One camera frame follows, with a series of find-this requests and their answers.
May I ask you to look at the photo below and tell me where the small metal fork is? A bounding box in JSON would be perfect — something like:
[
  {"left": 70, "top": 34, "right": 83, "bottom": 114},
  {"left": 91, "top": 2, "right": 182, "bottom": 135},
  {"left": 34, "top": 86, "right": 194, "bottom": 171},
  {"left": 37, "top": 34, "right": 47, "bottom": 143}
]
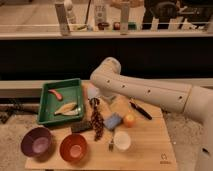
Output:
[{"left": 108, "top": 130, "right": 115, "bottom": 151}]

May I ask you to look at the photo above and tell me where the brown bead string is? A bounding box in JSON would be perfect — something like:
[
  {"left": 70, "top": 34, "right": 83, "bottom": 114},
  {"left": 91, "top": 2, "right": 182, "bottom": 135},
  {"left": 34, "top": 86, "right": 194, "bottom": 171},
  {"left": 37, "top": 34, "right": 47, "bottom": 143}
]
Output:
[{"left": 89, "top": 98, "right": 105, "bottom": 142}]

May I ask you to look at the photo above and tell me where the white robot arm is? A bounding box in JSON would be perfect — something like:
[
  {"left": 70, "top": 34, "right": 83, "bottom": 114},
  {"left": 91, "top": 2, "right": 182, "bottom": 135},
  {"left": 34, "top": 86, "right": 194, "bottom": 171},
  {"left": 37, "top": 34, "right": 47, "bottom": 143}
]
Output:
[{"left": 90, "top": 57, "right": 213, "bottom": 171}]

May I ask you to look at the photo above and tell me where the red chili pepper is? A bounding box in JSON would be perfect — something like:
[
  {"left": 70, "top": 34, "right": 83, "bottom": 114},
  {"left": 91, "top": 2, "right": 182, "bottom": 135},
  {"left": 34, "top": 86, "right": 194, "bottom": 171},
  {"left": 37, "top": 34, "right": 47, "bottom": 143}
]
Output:
[{"left": 48, "top": 89, "right": 63, "bottom": 101}]

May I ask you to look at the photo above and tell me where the orange apple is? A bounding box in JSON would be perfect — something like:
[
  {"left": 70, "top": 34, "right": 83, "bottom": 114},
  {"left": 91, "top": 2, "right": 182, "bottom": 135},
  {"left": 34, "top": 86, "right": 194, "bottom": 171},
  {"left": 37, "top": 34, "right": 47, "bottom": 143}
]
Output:
[{"left": 123, "top": 114, "right": 136, "bottom": 128}]

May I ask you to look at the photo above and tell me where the white cup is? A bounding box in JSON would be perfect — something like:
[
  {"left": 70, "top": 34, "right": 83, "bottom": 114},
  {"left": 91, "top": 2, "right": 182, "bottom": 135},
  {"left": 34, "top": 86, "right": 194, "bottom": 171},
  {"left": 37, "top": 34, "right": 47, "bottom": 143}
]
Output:
[{"left": 114, "top": 131, "right": 131, "bottom": 151}]

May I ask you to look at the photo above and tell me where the light blue cloth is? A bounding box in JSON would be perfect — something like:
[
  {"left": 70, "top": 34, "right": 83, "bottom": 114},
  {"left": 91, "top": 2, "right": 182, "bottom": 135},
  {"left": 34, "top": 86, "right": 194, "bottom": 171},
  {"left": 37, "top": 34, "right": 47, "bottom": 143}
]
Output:
[{"left": 87, "top": 86, "right": 100, "bottom": 99}]

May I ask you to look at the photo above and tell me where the purple bowl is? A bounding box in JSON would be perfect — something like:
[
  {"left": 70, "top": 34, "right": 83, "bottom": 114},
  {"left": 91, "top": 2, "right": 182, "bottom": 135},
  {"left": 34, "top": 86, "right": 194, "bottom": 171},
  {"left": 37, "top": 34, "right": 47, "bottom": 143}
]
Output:
[{"left": 20, "top": 127, "right": 53, "bottom": 157}]

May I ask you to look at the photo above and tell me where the red bowl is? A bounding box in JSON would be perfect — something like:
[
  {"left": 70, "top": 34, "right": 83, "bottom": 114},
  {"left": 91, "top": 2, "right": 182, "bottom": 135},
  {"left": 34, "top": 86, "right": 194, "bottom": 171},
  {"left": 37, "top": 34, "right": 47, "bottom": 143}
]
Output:
[{"left": 59, "top": 134, "right": 88, "bottom": 163}]

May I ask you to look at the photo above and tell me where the dark rectangular sponge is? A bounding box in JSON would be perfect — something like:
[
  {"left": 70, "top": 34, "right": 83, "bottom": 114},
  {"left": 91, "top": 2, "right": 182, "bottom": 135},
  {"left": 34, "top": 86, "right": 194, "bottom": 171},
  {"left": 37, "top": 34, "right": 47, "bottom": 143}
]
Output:
[{"left": 71, "top": 121, "right": 92, "bottom": 133}]

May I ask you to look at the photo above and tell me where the blue sponge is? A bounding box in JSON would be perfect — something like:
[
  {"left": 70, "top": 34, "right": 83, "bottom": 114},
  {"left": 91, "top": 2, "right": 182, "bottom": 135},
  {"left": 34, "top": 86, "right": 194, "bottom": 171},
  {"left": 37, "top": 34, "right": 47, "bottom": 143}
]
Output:
[{"left": 104, "top": 113, "right": 122, "bottom": 130}]

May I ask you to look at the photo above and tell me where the black handled brush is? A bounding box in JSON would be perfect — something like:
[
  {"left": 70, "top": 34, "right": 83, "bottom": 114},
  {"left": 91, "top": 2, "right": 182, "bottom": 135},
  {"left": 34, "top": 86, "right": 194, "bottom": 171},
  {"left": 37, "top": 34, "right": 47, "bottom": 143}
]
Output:
[{"left": 130, "top": 102, "right": 152, "bottom": 120}]

